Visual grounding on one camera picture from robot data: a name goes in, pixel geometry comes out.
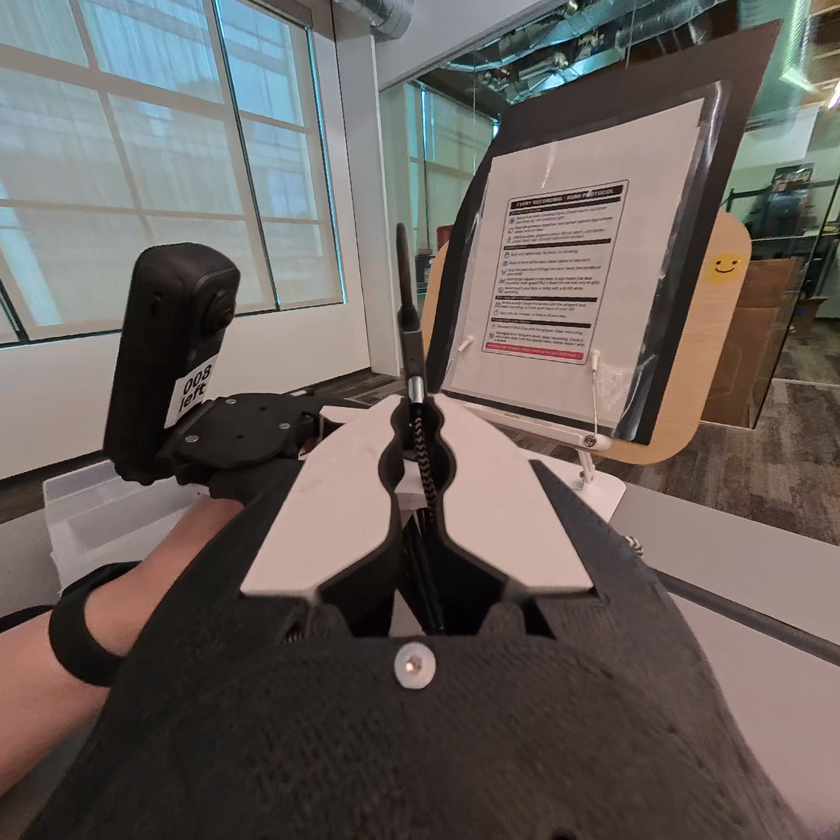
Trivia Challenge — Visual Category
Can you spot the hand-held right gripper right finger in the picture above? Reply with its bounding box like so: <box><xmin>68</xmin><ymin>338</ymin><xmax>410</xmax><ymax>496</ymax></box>
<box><xmin>430</xmin><ymin>394</ymin><xmax>597</xmax><ymax>597</ymax></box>

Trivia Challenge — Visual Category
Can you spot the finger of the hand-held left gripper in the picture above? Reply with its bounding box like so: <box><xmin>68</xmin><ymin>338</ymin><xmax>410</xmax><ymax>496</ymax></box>
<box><xmin>319</xmin><ymin>405</ymin><xmax>380</xmax><ymax>454</ymax></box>

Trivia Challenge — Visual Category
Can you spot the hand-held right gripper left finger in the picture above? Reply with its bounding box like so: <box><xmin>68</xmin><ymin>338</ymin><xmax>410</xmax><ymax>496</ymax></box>
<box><xmin>239</xmin><ymin>394</ymin><xmax>403</xmax><ymax>599</ymax></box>

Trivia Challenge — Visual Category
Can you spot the black white braided cable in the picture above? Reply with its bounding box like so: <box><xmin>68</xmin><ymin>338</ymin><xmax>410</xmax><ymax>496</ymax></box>
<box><xmin>406</xmin><ymin>375</ymin><xmax>645</xmax><ymax>559</ymax></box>

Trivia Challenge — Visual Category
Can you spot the grey usb hub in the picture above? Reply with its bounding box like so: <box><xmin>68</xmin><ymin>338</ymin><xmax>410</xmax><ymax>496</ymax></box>
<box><xmin>395</xmin><ymin>223</ymin><xmax>427</xmax><ymax>382</ymax></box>

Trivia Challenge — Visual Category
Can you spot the person's left hand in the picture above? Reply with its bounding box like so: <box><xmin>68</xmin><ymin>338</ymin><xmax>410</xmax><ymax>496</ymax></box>
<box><xmin>85</xmin><ymin>499</ymin><xmax>247</xmax><ymax>658</ymax></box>

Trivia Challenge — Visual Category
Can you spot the clear plastic container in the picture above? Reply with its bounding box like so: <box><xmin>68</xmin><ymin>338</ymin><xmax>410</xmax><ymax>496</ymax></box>
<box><xmin>42</xmin><ymin>459</ymin><xmax>217</xmax><ymax>592</ymax></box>

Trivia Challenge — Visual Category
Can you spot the cardboard box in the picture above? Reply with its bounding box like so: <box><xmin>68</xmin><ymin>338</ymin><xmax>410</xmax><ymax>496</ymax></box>
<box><xmin>702</xmin><ymin>256</ymin><xmax>831</xmax><ymax>427</ymax></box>

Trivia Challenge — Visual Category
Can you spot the printed instruction sheet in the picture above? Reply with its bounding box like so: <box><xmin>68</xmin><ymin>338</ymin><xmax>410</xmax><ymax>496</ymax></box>
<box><xmin>441</xmin><ymin>80</ymin><xmax>726</xmax><ymax>434</ymax></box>

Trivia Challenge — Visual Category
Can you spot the black metal shelf rack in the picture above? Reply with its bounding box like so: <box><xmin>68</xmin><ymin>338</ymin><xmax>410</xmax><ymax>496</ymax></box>
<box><xmin>725</xmin><ymin>164</ymin><xmax>840</xmax><ymax>263</ymax></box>

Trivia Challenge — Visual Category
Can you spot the instruction sheet on stand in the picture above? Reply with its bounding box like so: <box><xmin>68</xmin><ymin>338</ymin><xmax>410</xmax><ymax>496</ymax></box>
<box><xmin>427</xmin><ymin>18</ymin><xmax>785</xmax><ymax>447</ymax></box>

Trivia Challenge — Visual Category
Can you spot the silver air duct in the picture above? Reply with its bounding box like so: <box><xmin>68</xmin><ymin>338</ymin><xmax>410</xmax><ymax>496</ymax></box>
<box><xmin>341</xmin><ymin>0</ymin><xmax>416</xmax><ymax>28</ymax></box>

